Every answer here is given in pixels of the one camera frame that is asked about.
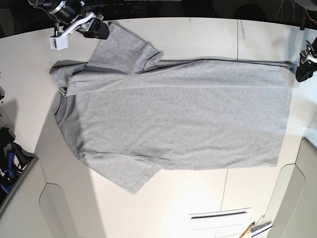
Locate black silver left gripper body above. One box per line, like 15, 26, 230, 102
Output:
300, 38, 317, 64

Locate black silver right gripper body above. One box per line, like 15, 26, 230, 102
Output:
48, 0, 103, 34

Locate grey T-shirt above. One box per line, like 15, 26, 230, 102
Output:
50, 23, 295, 194

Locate wooden pencil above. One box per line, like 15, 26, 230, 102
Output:
239, 222, 255, 238

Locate blue clamp tool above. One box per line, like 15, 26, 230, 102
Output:
0, 147, 18, 195

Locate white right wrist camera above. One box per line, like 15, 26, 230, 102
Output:
50, 36, 68, 50

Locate white desk cable grommet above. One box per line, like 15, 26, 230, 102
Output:
188, 208, 251, 229

